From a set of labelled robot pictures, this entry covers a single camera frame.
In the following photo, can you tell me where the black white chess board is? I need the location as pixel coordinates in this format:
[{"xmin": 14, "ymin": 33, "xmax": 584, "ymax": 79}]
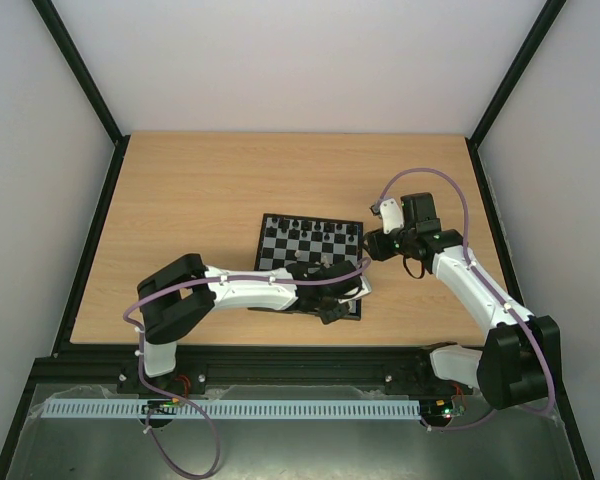
[{"xmin": 247, "ymin": 213, "xmax": 371, "ymax": 321}]

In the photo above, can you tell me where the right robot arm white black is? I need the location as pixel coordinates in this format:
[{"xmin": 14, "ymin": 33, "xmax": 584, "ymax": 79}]
[{"xmin": 365, "ymin": 193, "xmax": 561, "ymax": 414}]

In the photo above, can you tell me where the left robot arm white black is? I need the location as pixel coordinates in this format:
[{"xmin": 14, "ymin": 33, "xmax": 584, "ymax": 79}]
[{"xmin": 124, "ymin": 254, "xmax": 371, "ymax": 378}]

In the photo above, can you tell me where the transparent plastic sheet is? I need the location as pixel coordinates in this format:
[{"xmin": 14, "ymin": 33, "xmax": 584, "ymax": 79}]
[{"xmin": 5, "ymin": 385, "xmax": 579, "ymax": 479}]

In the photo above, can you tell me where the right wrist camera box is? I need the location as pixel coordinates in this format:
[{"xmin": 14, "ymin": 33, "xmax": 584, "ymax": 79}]
[{"xmin": 370, "ymin": 198, "xmax": 405, "ymax": 235}]

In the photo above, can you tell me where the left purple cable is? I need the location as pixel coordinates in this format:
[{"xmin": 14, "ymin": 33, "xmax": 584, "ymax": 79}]
[{"xmin": 123, "ymin": 257, "xmax": 372, "ymax": 479}]

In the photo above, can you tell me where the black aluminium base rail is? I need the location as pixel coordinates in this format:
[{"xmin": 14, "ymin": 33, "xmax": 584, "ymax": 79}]
[{"xmin": 29, "ymin": 345, "xmax": 469, "ymax": 399}]

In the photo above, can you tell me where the right black frame post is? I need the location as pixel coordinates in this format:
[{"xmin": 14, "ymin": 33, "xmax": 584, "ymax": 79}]
[{"xmin": 468, "ymin": 0, "xmax": 569, "ymax": 149}]

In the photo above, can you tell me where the black frame post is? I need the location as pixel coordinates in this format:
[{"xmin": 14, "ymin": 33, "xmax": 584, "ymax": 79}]
[
  {"xmin": 32, "ymin": 0, "xmax": 129, "ymax": 146},
  {"xmin": 468, "ymin": 0, "xmax": 569, "ymax": 149}
]

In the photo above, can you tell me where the grey slotted cable duct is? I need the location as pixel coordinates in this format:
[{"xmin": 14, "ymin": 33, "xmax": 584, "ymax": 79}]
[{"xmin": 41, "ymin": 399, "xmax": 421, "ymax": 420}]

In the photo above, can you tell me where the left black frame post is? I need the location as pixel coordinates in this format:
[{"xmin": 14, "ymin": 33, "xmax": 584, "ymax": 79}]
[{"xmin": 32, "ymin": 0, "xmax": 129, "ymax": 146}]

